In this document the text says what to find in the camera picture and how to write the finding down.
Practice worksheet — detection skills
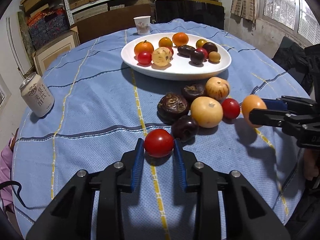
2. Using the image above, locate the pink cloth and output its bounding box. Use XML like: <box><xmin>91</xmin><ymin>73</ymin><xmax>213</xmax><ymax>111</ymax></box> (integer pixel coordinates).
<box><xmin>1</xmin><ymin>137</ymin><xmax>15</xmax><ymax>212</ymax></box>

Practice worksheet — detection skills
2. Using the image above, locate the small brown round fruit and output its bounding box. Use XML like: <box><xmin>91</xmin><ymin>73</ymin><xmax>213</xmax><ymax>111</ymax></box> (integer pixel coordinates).
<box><xmin>208</xmin><ymin>51</ymin><xmax>221</xmax><ymax>63</ymax></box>

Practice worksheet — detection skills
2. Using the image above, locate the orange yellow round fruit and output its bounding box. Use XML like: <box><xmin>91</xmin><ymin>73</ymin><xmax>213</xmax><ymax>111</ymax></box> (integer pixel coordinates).
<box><xmin>241</xmin><ymin>94</ymin><xmax>267</xmax><ymax>128</ymax></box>

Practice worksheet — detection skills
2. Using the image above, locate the white paper cup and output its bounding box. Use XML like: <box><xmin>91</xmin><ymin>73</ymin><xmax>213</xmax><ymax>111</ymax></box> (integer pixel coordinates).
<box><xmin>133</xmin><ymin>16</ymin><xmax>151</xmax><ymax>35</ymax></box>

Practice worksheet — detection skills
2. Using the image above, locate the large yellow round fruit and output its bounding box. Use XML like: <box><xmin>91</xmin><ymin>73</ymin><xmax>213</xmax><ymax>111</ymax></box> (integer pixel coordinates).
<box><xmin>190</xmin><ymin>96</ymin><xmax>223</xmax><ymax>128</ymax></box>

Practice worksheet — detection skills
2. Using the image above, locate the orange persimmon fruit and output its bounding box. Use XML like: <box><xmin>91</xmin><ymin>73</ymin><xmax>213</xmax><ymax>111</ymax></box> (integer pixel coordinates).
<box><xmin>158</xmin><ymin>37</ymin><xmax>173</xmax><ymax>48</ymax></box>

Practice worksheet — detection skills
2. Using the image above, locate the white beverage can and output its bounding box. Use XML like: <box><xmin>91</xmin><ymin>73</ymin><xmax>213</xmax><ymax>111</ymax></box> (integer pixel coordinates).
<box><xmin>20</xmin><ymin>72</ymin><xmax>55</xmax><ymax>118</ymax></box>

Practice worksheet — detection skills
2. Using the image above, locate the orange tangerine with leaf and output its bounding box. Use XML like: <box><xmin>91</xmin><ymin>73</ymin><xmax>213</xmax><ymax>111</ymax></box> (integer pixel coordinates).
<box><xmin>134</xmin><ymin>40</ymin><xmax>154</xmax><ymax>56</ymax></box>

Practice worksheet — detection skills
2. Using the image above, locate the red cherry tomato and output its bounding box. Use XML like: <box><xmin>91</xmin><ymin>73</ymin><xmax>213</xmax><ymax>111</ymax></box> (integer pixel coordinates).
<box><xmin>196</xmin><ymin>47</ymin><xmax>208</xmax><ymax>60</ymax></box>
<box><xmin>221</xmin><ymin>98</ymin><xmax>240</xmax><ymax>120</ymax></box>
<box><xmin>144</xmin><ymin>128</ymin><xmax>174</xmax><ymax>158</ymax></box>

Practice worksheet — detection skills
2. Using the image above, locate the black chair back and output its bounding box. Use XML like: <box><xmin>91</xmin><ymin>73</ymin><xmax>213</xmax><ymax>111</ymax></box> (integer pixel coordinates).
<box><xmin>155</xmin><ymin>0</ymin><xmax>225</xmax><ymax>30</ymax></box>

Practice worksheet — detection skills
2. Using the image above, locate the barred window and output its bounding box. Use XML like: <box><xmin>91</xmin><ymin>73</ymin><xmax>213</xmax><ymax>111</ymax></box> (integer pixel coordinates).
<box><xmin>259</xmin><ymin>0</ymin><xmax>319</xmax><ymax>45</ymax></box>

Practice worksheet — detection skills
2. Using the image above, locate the white oval plate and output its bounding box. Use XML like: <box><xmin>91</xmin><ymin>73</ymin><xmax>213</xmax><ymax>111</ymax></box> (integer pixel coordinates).
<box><xmin>120</xmin><ymin>33</ymin><xmax>232</xmax><ymax>81</ymax></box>

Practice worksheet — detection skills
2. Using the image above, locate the black cable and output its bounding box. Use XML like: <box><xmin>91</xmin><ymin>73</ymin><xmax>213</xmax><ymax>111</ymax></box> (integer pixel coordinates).
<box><xmin>0</xmin><ymin>180</ymin><xmax>38</xmax><ymax>210</ymax></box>

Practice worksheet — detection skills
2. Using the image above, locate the striped yellow pepino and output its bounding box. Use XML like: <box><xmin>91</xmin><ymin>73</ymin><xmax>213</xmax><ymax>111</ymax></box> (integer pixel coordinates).
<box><xmin>205</xmin><ymin>76</ymin><xmax>231</xmax><ymax>101</ymax></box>

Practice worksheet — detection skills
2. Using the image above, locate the dark round fruit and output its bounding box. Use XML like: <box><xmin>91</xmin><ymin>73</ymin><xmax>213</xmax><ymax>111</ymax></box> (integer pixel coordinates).
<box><xmin>202</xmin><ymin>42</ymin><xmax>218</xmax><ymax>54</ymax></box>

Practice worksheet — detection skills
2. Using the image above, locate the small yellow tomato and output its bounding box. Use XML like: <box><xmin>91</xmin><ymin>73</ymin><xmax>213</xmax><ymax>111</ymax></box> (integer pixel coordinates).
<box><xmin>196</xmin><ymin>39</ymin><xmax>207</xmax><ymax>48</ymax></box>

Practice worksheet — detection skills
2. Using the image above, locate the framed beige panel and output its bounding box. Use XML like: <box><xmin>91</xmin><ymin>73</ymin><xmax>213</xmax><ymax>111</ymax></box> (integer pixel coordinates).
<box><xmin>33</xmin><ymin>27</ymin><xmax>80</xmax><ymax>76</ymax></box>

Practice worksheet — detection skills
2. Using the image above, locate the dark purple plum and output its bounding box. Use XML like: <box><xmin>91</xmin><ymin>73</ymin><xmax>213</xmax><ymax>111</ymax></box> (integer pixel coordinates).
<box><xmin>171</xmin><ymin>115</ymin><xmax>199</xmax><ymax>142</ymax></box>
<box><xmin>190</xmin><ymin>50</ymin><xmax>205</xmax><ymax>65</ymax></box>

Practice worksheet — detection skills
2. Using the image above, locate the blue checked tablecloth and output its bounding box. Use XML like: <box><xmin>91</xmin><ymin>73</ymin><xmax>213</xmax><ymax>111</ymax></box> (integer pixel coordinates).
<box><xmin>12</xmin><ymin>28</ymin><xmax>305</xmax><ymax>239</ymax></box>

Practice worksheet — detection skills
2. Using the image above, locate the person's hand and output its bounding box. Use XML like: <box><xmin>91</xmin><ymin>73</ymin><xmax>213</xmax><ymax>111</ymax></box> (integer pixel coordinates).
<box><xmin>303</xmin><ymin>149</ymin><xmax>319</xmax><ymax>181</ymax></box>

